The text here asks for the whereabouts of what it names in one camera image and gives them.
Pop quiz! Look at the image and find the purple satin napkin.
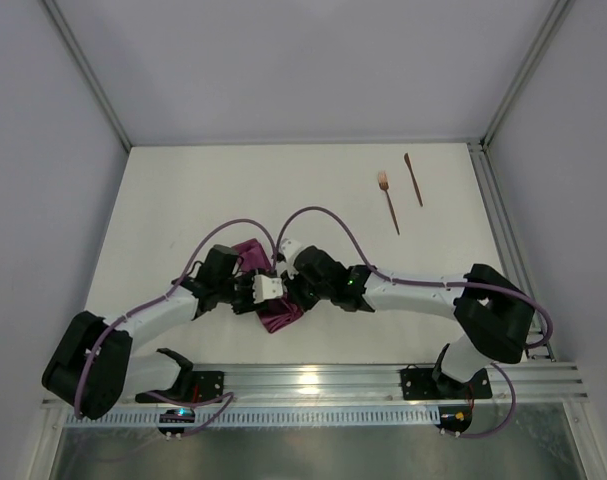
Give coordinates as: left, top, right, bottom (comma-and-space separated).
232, 239, 303, 334

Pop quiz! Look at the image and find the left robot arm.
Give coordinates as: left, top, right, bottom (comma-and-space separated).
41, 245, 270, 420

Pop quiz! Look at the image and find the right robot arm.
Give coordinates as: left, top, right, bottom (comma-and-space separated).
278, 240, 535, 399

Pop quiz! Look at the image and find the copper fork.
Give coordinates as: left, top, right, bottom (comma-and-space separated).
377, 171, 400, 235

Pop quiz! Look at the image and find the copper knife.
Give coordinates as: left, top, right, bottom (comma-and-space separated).
404, 152, 424, 207

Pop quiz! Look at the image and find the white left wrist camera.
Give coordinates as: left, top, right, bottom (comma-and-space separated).
252, 274, 284, 304

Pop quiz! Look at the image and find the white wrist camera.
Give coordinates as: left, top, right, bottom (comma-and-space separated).
252, 274, 284, 304
277, 238, 304, 277

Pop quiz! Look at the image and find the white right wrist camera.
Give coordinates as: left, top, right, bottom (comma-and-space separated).
277, 238, 304, 277

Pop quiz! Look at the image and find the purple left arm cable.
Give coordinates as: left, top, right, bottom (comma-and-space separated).
72, 217, 282, 439

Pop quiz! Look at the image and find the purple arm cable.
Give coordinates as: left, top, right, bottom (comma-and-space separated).
72, 217, 282, 439
275, 205, 555, 441

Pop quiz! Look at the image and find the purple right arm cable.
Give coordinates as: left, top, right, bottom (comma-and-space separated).
275, 205, 555, 441

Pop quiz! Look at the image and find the aluminium front rail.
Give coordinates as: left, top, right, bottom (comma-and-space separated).
40, 362, 592, 409

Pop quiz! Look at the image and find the aluminium rail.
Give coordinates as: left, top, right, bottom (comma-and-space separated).
40, 362, 592, 409
466, 139, 554, 361

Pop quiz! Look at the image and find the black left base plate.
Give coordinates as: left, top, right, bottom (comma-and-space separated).
154, 370, 225, 404

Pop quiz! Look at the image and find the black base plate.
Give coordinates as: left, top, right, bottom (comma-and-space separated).
154, 370, 225, 404
399, 365, 493, 400

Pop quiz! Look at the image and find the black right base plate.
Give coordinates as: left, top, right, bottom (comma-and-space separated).
399, 365, 493, 400

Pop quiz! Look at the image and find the slotted grey cable duct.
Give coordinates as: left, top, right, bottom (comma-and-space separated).
64, 404, 440, 428

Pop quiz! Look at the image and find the aluminium right side rail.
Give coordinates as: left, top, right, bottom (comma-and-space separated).
466, 139, 554, 361

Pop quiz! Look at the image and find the aluminium left corner post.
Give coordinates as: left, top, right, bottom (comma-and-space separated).
39, 0, 133, 153

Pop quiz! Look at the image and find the aluminium corner post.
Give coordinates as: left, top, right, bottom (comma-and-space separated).
480, 0, 575, 149
39, 0, 133, 153

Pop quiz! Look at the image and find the aluminium right corner post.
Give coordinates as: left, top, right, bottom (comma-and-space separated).
480, 0, 575, 149

